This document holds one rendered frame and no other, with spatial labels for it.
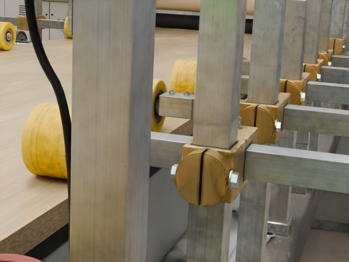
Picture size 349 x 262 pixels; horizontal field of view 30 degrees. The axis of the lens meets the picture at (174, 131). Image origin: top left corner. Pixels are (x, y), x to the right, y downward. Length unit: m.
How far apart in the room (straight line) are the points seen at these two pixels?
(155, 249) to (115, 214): 0.81
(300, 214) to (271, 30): 0.52
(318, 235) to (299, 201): 1.81
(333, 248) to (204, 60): 2.47
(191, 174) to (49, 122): 0.18
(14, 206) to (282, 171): 0.26
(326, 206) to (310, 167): 2.53
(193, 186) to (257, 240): 0.32
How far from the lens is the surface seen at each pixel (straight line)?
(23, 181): 0.72
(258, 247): 0.89
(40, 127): 0.69
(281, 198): 1.13
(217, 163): 0.57
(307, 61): 1.33
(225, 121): 0.59
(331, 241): 3.09
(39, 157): 0.70
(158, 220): 1.16
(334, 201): 3.15
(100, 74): 0.35
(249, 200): 0.88
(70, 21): 0.36
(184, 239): 1.31
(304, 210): 1.29
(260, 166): 0.64
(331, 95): 1.12
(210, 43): 0.59
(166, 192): 1.18
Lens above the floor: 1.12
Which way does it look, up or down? 13 degrees down
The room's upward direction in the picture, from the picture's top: 3 degrees clockwise
